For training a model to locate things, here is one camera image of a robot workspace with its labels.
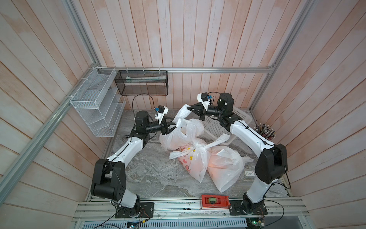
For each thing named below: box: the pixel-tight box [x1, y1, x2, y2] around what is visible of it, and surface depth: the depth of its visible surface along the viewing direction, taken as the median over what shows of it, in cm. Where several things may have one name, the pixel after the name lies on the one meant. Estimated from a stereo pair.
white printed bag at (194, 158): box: [169, 134, 231, 183], surface depth 83 cm
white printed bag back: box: [159, 104, 205, 151], surface depth 81 cm
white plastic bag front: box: [207, 145, 255, 193], surface depth 80 cm
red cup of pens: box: [253, 123, 276, 140], surface depth 87 cm
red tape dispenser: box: [201, 194, 231, 209], surface depth 73 cm
